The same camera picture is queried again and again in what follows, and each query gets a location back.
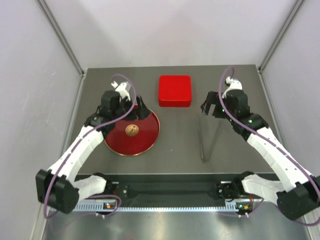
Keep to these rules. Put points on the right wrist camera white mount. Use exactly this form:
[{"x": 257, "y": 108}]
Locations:
[{"x": 232, "y": 84}]

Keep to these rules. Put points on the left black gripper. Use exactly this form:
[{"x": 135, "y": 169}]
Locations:
[{"x": 142, "y": 112}]

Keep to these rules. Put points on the red chocolate box with tray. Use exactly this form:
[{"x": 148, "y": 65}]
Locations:
[{"x": 174, "y": 102}]

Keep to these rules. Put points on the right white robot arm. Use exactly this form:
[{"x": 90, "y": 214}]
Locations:
[{"x": 289, "y": 172}]

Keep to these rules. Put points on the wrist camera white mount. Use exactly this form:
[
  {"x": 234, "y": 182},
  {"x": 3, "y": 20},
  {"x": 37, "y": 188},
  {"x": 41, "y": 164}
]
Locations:
[
  {"x": 232, "y": 84},
  {"x": 123, "y": 89}
]

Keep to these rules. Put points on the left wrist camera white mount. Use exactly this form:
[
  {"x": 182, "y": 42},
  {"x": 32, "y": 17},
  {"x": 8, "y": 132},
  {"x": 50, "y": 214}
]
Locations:
[{"x": 123, "y": 89}]

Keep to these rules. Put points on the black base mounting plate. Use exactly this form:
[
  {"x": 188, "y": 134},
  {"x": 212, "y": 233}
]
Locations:
[{"x": 173, "y": 190}]

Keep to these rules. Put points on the red box lid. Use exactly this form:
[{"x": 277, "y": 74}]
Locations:
[{"x": 174, "y": 86}]

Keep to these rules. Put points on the round dark red plate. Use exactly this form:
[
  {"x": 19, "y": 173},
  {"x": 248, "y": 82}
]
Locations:
[{"x": 134, "y": 137}]

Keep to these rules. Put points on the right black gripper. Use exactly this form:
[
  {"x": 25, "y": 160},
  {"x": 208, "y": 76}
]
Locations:
[{"x": 212, "y": 98}]

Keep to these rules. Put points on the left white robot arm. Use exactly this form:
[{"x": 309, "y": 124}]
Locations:
[{"x": 90, "y": 136}]

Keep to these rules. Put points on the metal tongs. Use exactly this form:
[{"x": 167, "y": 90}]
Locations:
[{"x": 206, "y": 156}]

